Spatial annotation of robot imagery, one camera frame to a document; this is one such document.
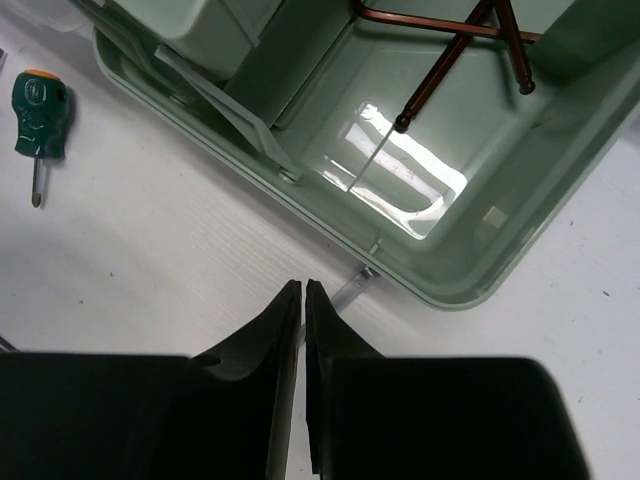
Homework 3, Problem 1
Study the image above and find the thin brown hex key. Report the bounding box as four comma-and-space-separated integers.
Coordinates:
349, 0, 541, 44

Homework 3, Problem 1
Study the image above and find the right green stubby screwdriver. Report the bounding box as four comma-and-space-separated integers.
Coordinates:
11, 69, 71, 208

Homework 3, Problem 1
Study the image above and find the green plastic toolbox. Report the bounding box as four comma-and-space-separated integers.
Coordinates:
77, 1, 639, 310

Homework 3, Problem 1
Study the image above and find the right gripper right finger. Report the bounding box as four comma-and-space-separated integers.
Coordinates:
305, 280, 590, 479

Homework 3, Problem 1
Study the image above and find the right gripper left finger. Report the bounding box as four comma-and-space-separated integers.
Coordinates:
1, 281, 301, 479

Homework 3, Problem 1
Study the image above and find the medium brown hex key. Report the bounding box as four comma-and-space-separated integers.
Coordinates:
394, 0, 501, 134

